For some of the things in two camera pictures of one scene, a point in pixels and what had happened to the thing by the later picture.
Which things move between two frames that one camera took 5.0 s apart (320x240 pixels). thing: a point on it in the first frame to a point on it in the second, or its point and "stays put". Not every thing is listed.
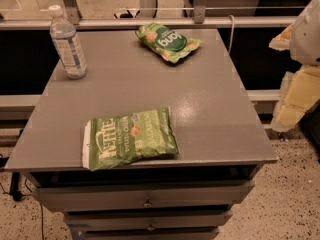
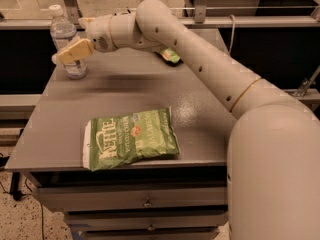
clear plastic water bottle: [64, 38] stays put
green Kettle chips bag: [115, 140] stays put
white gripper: [308, 39] to [99, 33]
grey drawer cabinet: [221, 143] stays put
